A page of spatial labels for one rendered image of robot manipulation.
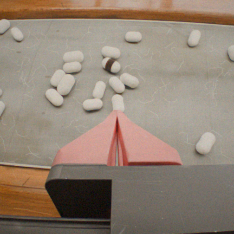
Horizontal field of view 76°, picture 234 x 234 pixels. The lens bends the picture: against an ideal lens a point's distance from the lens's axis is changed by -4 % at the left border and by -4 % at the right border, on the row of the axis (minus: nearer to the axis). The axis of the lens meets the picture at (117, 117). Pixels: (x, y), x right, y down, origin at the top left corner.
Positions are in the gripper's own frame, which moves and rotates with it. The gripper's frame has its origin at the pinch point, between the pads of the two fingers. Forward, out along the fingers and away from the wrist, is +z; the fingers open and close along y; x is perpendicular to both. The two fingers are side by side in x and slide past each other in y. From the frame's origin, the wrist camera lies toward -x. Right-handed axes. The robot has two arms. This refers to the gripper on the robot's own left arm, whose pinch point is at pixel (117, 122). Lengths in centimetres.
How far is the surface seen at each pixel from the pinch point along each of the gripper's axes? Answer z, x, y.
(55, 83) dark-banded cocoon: 14.6, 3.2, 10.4
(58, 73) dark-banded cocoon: 15.9, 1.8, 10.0
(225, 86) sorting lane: 15.2, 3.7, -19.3
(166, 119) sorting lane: 10.5, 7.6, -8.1
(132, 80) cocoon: 14.3, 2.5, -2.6
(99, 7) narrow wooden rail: 27.1, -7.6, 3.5
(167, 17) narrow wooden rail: 26.8, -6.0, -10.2
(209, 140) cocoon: 6.2, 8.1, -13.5
